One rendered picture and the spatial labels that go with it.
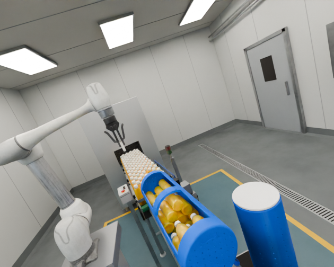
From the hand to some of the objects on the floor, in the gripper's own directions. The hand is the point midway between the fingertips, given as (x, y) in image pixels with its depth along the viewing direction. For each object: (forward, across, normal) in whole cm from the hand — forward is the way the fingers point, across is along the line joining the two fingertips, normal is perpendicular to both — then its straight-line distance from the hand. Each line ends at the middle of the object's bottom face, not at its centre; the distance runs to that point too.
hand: (122, 145), depth 109 cm
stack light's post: (+164, -41, -78) cm, 186 cm away
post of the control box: (+162, +23, -56) cm, 173 cm away
